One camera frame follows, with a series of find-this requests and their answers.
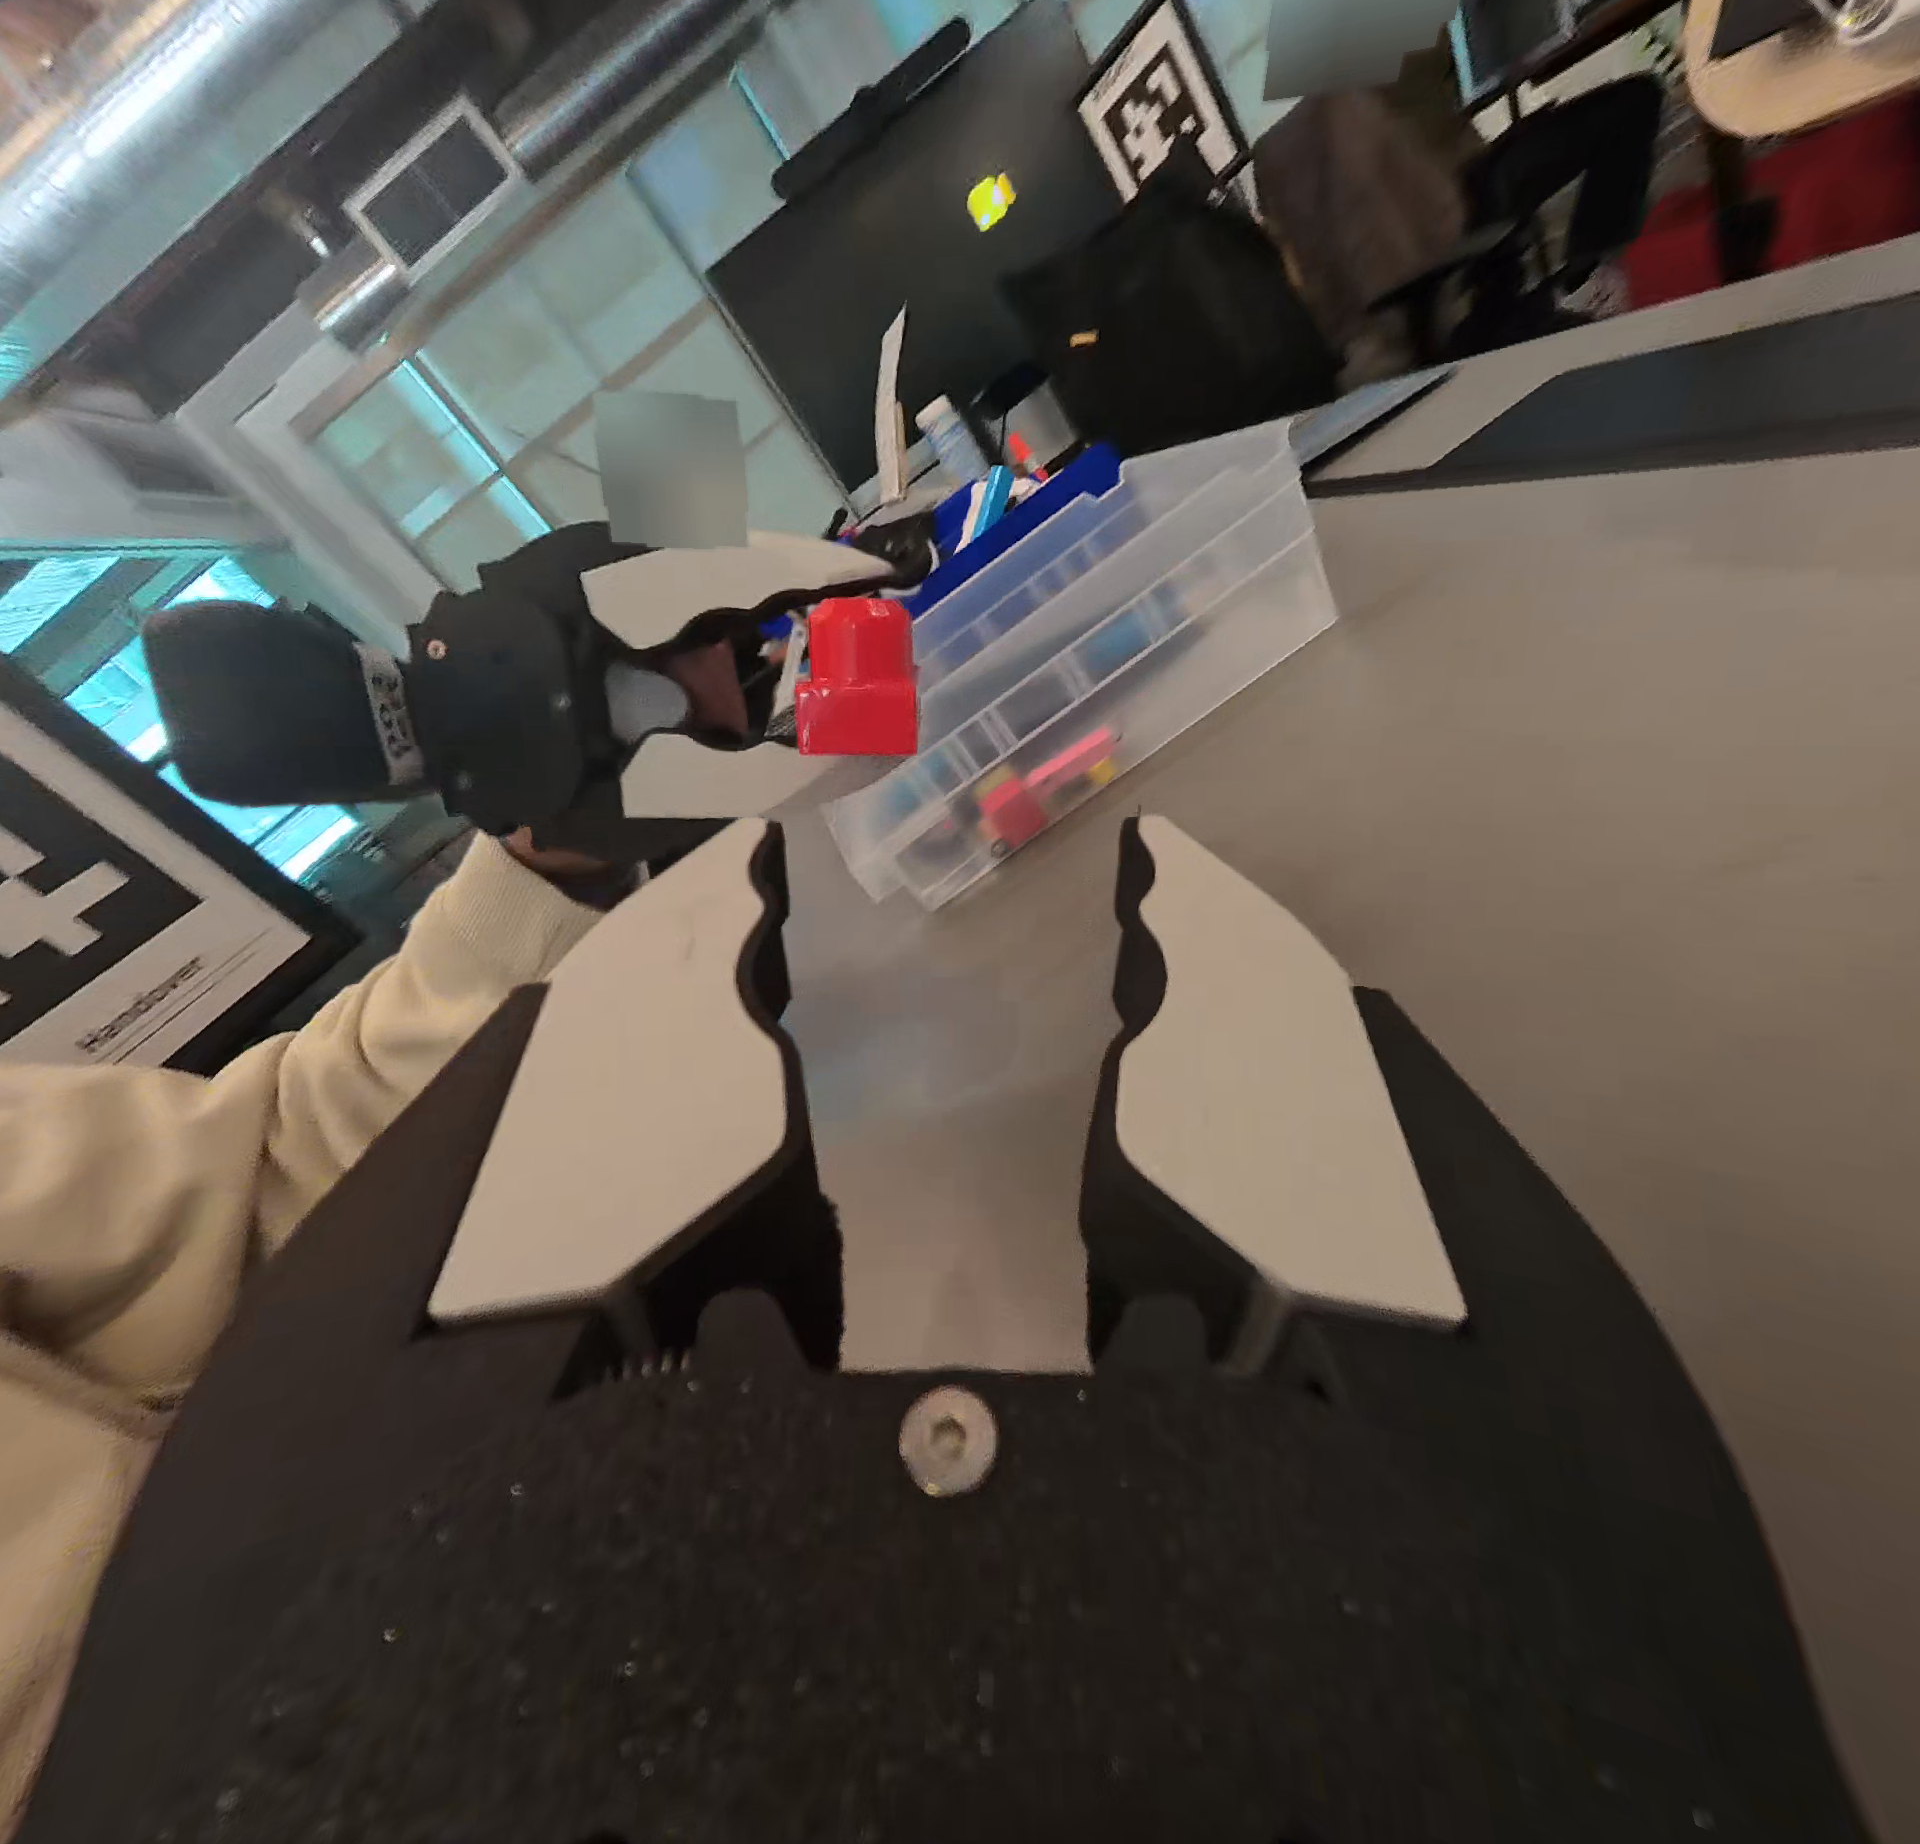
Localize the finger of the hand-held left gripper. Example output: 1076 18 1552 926
578 532 905 653
620 726 890 826

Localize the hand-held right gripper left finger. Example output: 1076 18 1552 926
427 817 842 1328

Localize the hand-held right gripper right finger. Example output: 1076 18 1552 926
1082 814 1472 1331

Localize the clear plastic organizer tray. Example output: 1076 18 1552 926
818 415 1342 917

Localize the grey desk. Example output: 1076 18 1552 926
766 232 1920 1832

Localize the person's left hand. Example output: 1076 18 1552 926
672 640 753 748

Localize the white paper strip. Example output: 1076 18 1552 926
872 307 915 505

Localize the blue plastic parts bin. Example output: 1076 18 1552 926
901 441 1130 619

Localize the framed marker poster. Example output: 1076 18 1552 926
1071 0 1257 215
0 655 364 1078

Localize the black video bar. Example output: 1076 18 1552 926
770 18 978 205

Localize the black jacket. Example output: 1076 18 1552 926
999 190 1339 423

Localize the person's cream sweater torso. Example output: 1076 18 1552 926
0 1319 212 1832

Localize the brown jacket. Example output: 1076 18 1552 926
1250 85 1483 363

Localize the red bag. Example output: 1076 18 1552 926
1624 115 1920 311

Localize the large black wall screen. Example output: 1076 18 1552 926
705 0 1202 496

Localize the large metal duct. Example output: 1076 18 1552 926
0 0 453 317

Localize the black desk cable cover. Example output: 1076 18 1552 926
1302 311 1920 498

